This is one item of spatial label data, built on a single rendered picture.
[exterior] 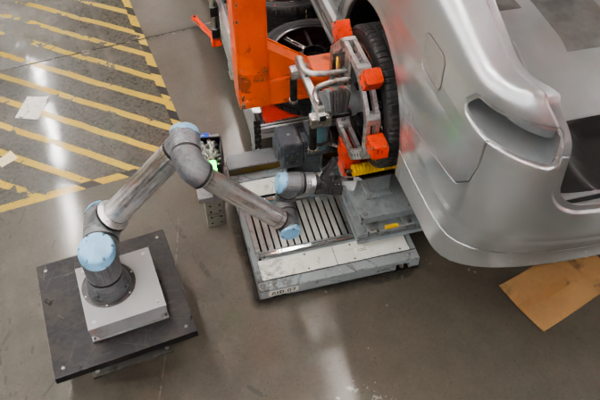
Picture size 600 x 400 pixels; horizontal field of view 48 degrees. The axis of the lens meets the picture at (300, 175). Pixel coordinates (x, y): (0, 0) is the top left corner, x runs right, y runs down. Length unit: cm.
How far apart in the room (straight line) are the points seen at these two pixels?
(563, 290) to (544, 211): 140
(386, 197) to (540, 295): 90
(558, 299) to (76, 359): 227
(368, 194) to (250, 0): 115
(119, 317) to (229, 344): 59
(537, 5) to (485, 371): 174
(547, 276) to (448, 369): 77
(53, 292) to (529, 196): 208
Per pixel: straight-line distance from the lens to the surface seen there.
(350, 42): 302
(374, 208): 350
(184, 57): 484
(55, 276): 332
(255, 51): 336
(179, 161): 257
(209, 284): 350
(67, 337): 313
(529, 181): 222
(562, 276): 373
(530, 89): 206
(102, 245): 288
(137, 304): 301
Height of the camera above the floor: 287
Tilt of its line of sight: 47 degrees down
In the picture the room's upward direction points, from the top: straight up
